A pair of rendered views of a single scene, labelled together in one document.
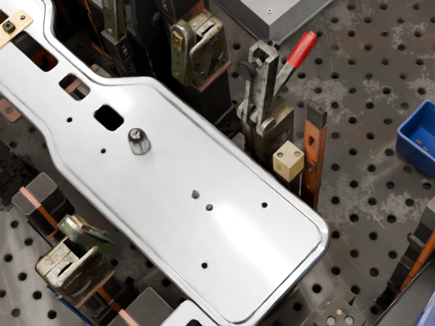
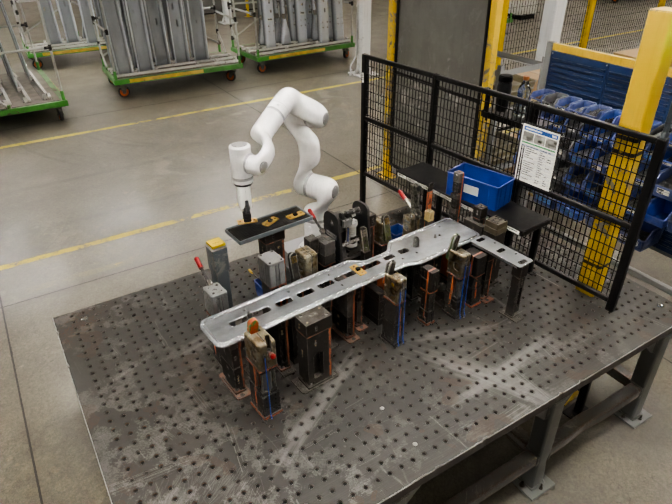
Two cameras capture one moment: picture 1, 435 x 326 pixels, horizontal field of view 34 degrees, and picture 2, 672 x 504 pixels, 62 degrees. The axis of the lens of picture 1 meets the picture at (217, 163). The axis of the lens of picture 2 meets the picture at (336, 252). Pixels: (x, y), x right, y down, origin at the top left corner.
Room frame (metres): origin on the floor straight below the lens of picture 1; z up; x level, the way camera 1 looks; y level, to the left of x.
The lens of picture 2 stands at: (0.94, 2.33, 2.35)
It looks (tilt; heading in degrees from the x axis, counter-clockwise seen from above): 32 degrees down; 269
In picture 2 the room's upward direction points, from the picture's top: 1 degrees counter-clockwise
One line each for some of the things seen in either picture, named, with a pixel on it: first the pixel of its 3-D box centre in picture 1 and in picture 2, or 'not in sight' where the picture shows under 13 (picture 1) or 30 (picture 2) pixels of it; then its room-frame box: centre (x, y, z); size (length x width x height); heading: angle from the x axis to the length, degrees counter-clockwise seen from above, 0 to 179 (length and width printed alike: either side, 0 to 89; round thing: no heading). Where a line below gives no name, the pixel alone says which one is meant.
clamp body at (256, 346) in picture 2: not in sight; (263, 373); (1.18, 0.80, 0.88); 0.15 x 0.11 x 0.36; 125
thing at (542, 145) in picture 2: not in sight; (537, 157); (-0.09, -0.19, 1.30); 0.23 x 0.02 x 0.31; 125
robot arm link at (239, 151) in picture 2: not in sight; (241, 160); (1.27, 0.25, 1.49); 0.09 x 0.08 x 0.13; 147
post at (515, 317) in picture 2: not in sight; (515, 289); (0.08, 0.27, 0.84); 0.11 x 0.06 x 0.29; 125
